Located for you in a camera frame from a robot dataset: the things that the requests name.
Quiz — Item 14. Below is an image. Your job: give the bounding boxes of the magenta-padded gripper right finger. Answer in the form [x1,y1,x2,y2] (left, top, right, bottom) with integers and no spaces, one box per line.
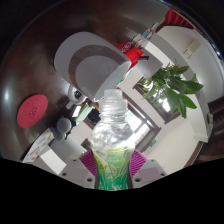
[128,149,168,188]

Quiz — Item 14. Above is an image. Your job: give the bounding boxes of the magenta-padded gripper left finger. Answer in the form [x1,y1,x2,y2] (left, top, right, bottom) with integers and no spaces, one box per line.
[59,149,99,189]

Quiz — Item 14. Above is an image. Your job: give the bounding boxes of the clear green-labelled drink bottle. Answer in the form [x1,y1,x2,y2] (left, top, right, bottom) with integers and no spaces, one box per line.
[89,88,137,191]

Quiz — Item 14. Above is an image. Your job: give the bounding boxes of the brown wooden glazed door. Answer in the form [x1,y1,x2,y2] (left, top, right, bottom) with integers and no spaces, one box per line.
[123,93,163,153]

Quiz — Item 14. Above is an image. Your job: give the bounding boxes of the printed paper sheet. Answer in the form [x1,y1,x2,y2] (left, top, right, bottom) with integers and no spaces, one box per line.
[22,128,56,164]

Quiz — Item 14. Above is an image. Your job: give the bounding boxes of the flat round red coaster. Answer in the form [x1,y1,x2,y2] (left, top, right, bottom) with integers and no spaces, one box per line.
[16,93,49,129]

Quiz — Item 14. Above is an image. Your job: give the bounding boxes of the small potted leafy plant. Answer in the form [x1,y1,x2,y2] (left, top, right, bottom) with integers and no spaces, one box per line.
[134,54,204,119]

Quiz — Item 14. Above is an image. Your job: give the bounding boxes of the red plastic box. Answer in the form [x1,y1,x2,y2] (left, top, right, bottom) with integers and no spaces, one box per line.
[114,39,146,64]

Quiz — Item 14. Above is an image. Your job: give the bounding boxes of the group of round stickers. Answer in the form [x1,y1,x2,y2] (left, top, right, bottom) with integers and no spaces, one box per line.
[133,21,161,44]

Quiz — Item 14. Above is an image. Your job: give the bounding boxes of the red carpeted stairs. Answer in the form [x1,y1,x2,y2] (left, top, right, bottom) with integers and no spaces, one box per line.
[164,8,194,29]

